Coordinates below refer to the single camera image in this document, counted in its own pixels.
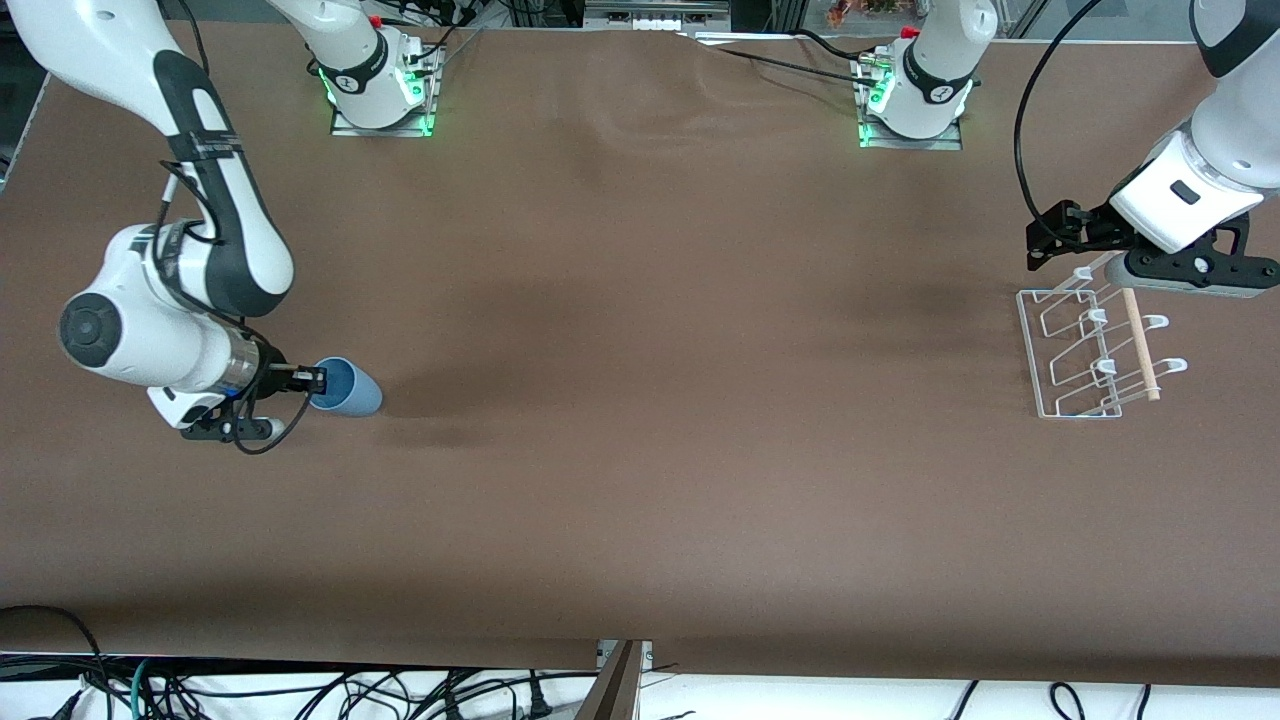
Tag white power strip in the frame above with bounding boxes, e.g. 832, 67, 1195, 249
584, 0, 733, 32

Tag thick black floor cable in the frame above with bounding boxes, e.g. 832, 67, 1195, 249
0, 604, 113, 701

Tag orange background objects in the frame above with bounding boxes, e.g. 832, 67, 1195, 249
826, 0, 906, 28

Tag blue plastic cup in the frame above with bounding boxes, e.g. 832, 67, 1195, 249
308, 356, 384, 417

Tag tangled black floor cables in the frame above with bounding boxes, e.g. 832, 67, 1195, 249
60, 668, 601, 720

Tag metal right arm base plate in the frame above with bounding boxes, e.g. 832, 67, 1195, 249
329, 45, 438, 139

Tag short black table cable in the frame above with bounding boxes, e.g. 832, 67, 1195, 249
793, 27, 881, 63

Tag white wire cup rack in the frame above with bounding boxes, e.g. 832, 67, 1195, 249
1016, 252, 1190, 420

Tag long black table cable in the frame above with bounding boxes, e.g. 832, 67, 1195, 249
690, 35, 881, 83

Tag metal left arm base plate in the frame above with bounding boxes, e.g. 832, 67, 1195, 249
857, 55, 965, 152

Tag brown table cover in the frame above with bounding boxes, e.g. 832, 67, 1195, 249
0, 18, 1280, 691

